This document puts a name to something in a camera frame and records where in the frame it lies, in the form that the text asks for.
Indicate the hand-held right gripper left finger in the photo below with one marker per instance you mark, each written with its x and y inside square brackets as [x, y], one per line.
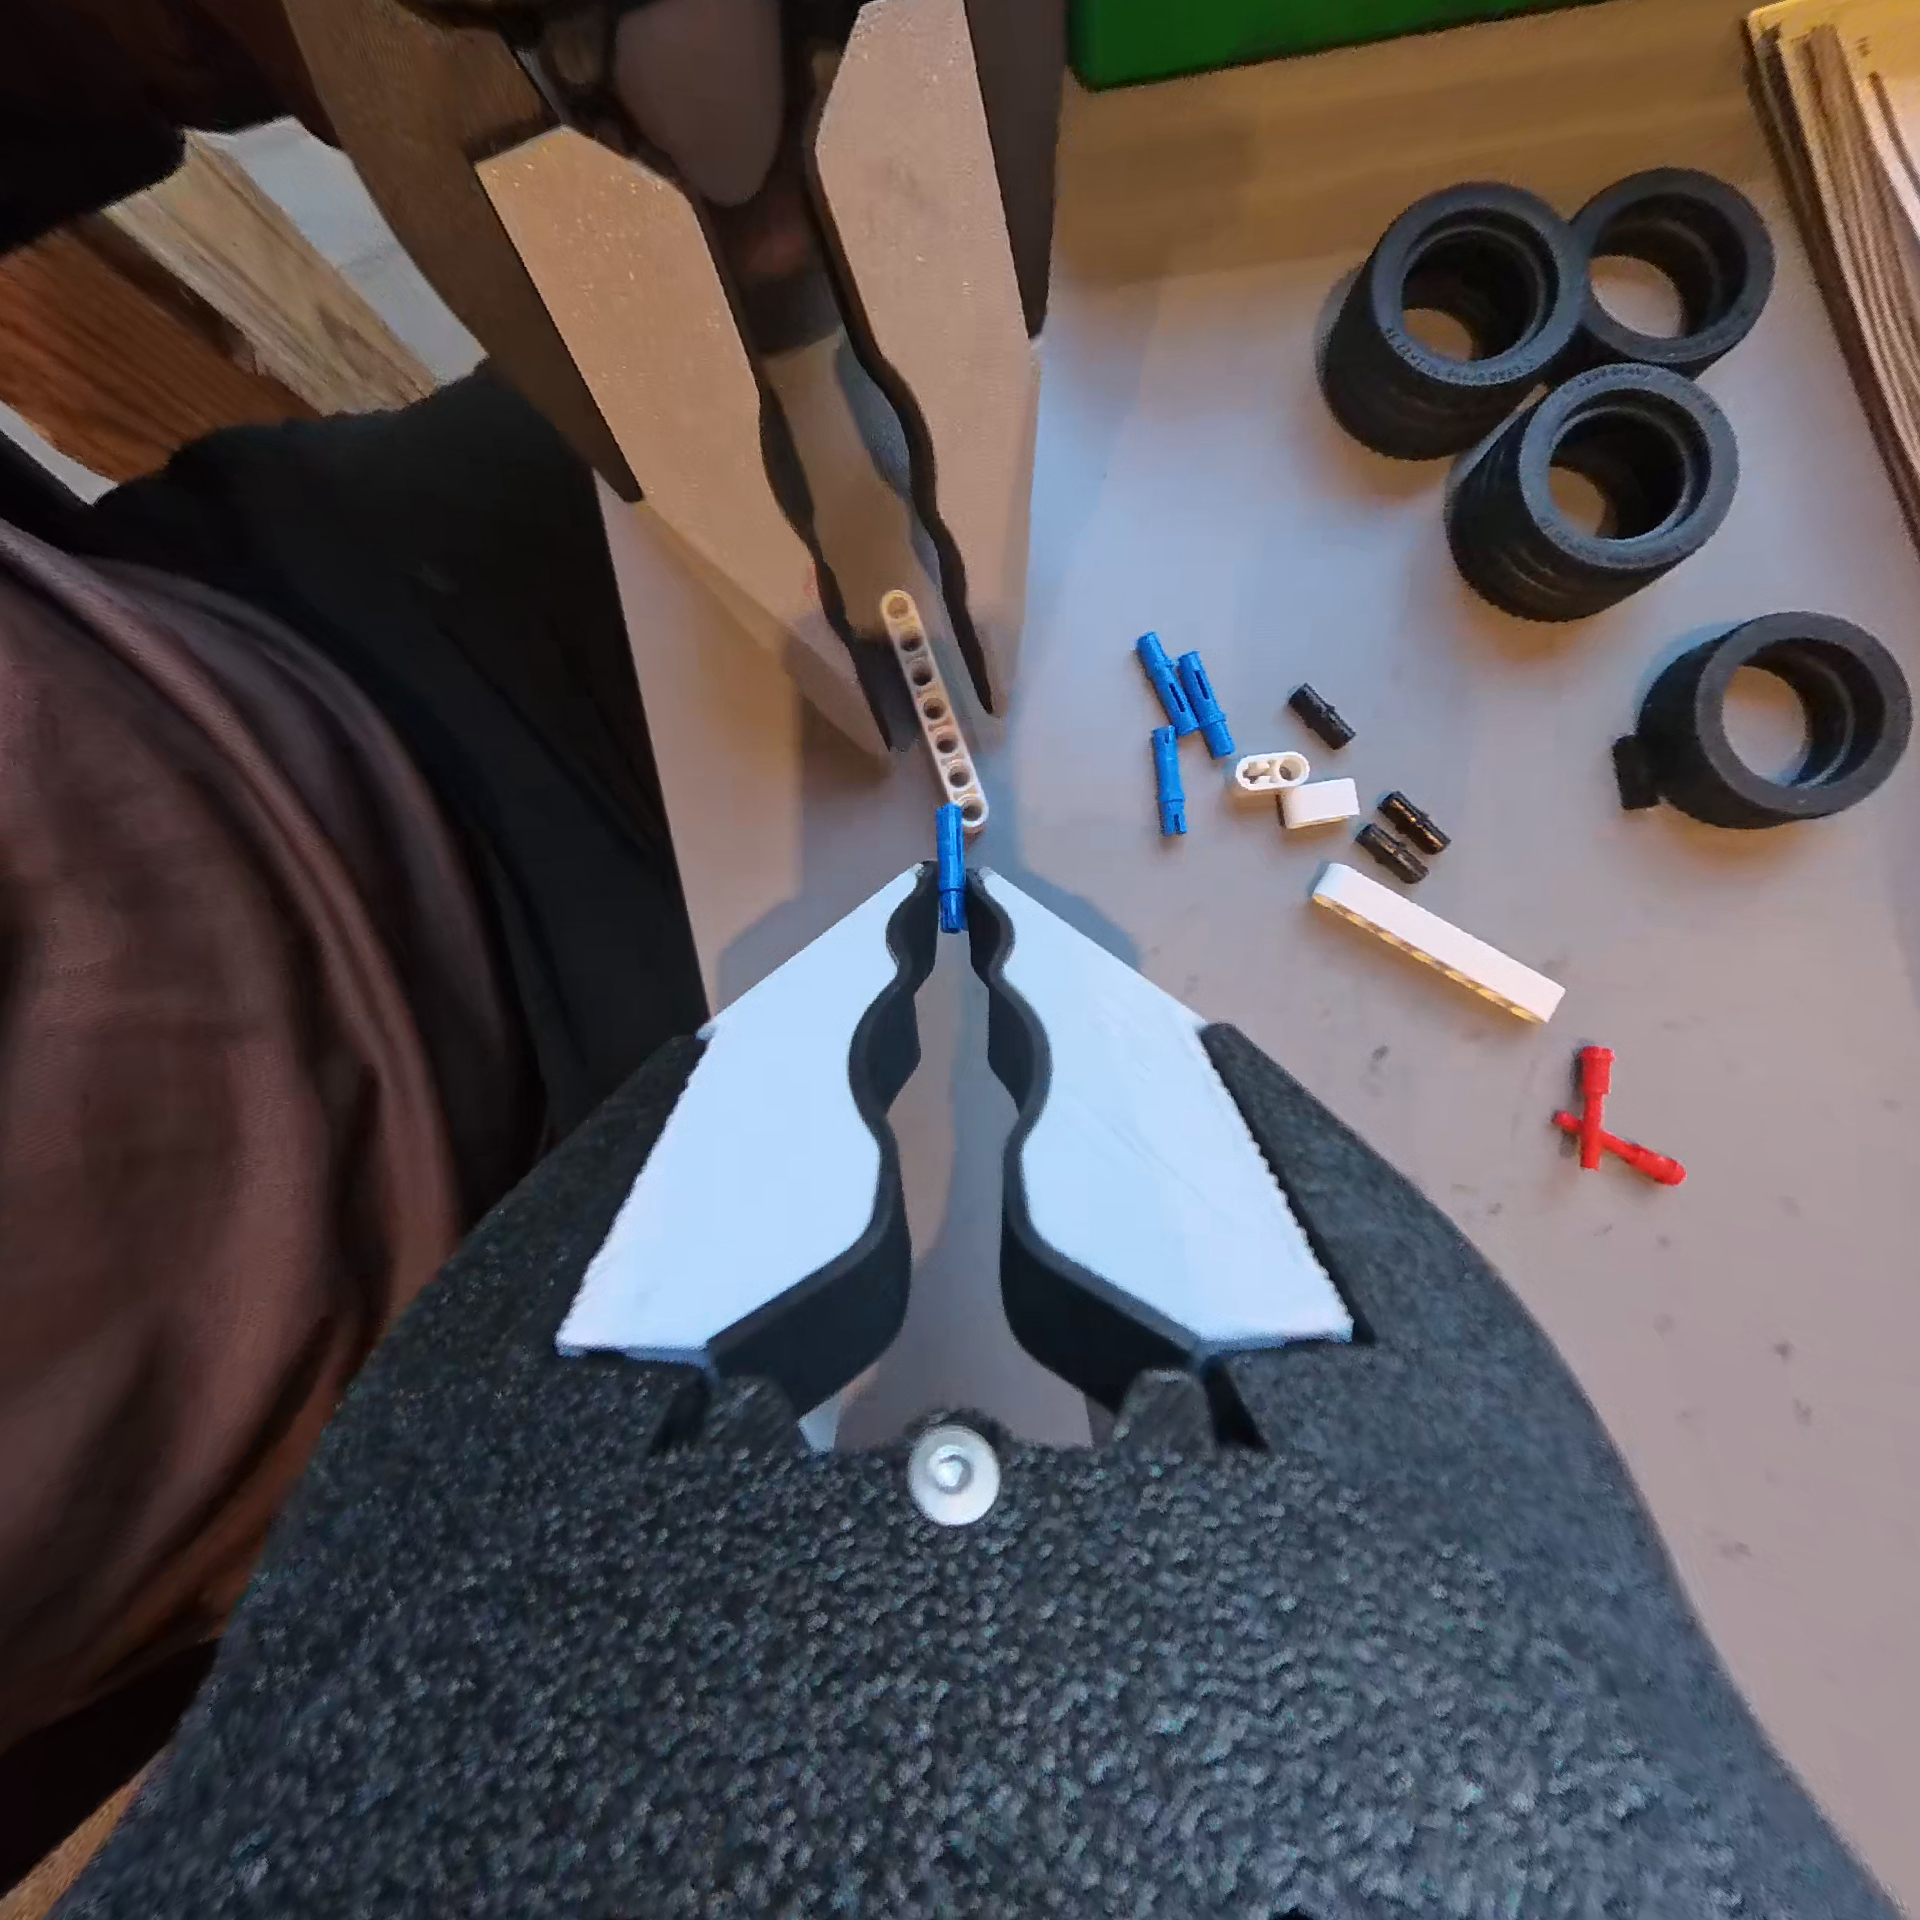
[750, 1171]

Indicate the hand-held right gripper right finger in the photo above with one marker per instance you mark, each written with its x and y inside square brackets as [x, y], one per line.
[1170, 1171]

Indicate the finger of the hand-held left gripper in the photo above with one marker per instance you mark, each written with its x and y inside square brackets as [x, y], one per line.
[645, 331]
[945, 300]

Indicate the thin white toy beam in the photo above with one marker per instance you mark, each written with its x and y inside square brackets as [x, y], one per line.
[1441, 946]

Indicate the small white toy piece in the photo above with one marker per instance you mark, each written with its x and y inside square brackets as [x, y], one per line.
[1326, 803]

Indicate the white toy beam with holes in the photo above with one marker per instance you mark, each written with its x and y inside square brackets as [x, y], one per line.
[937, 720]

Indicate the green plastic bin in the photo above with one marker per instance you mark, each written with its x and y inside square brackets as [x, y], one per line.
[1274, 39]

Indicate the black toy tire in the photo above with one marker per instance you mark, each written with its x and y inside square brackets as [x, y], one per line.
[1484, 539]
[1671, 749]
[1747, 284]
[1359, 375]

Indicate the toy car instruction booklet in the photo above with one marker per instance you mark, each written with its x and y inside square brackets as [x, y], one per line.
[1859, 225]

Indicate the person's left hand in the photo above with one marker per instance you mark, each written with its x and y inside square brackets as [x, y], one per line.
[705, 105]

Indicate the person's dark clothing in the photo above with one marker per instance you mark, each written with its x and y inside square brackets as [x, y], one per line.
[225, 1050]

